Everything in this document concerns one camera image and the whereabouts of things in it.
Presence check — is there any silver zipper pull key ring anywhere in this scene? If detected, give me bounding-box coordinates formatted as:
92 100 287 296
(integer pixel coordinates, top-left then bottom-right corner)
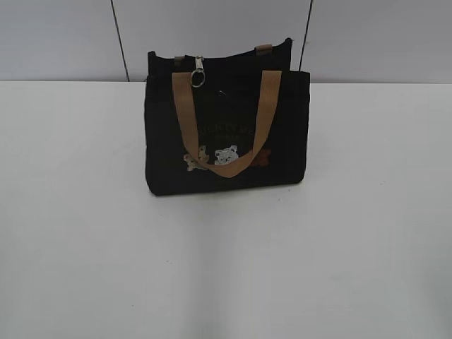
191 55 206 88

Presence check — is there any black canvas tote bag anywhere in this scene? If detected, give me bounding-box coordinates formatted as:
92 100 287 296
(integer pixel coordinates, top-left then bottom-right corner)
144 39 310 196

